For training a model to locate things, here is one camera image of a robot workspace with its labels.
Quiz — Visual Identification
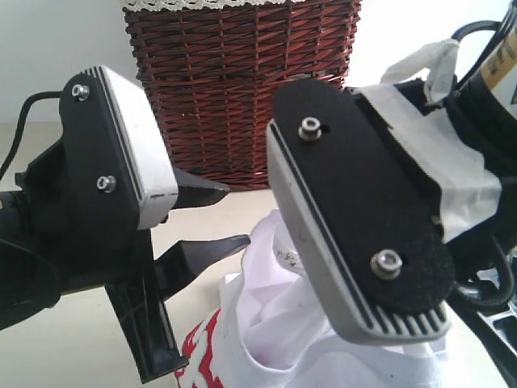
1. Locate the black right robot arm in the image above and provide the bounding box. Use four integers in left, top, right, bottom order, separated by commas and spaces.
445, 1, 516, 176

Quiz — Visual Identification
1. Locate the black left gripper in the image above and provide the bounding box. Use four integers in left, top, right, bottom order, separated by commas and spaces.
1, 142, 250, 383

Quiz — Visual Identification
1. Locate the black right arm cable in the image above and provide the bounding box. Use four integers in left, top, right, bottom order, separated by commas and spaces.
443, 19, 517, 388

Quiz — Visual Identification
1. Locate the white t-shirt red lettering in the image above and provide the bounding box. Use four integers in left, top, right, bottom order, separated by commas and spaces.
172, 207, 502, 388

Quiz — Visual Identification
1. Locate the dark red wicker basket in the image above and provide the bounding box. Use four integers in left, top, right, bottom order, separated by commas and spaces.
120, 0, 362, 190

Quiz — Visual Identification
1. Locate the beige lace basket liner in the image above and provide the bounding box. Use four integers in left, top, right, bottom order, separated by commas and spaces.
120, 0, 287, 11

